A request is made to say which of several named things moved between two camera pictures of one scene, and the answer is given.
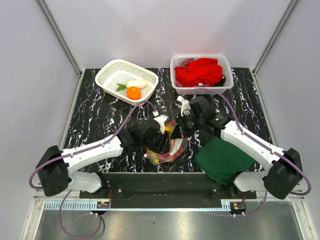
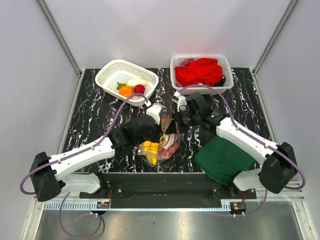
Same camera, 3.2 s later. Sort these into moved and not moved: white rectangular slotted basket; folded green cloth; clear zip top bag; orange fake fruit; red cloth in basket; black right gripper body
Moved: clear zip top bag; orange fake fruit; black right gripper body
Not moved: white rectangular slotted basket; folded green cloth; red cloth in basket
